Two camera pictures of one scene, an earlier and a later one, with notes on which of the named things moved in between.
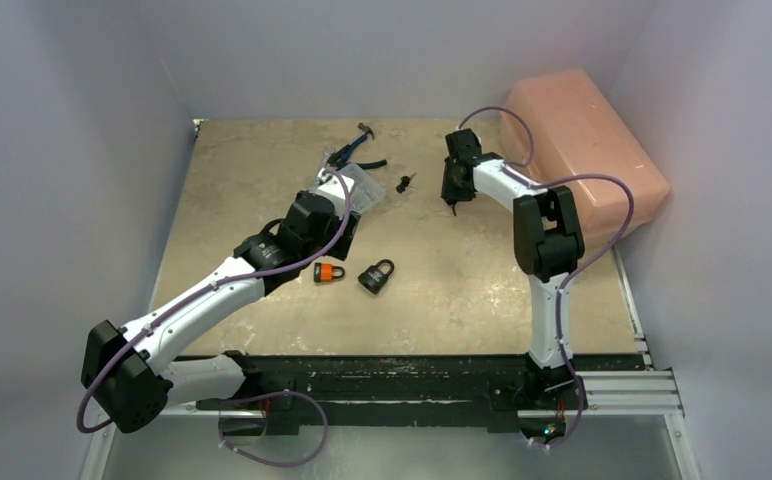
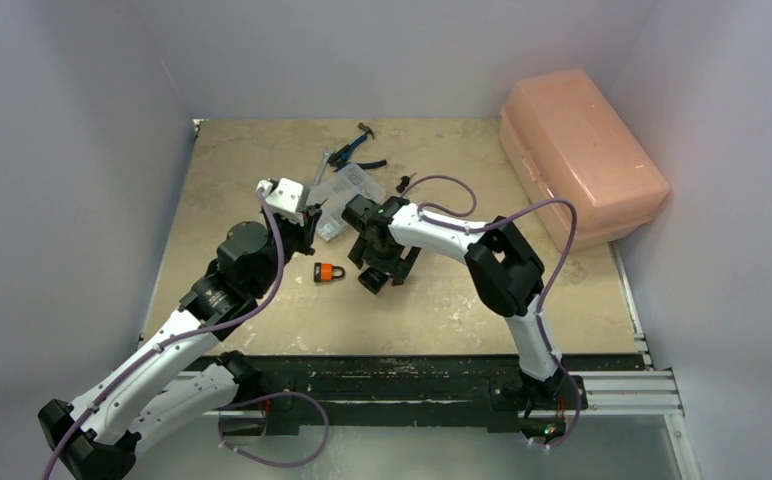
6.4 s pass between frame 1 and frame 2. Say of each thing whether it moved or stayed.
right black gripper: moved
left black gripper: moved
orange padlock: stayed
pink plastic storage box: stayed
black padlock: stayed
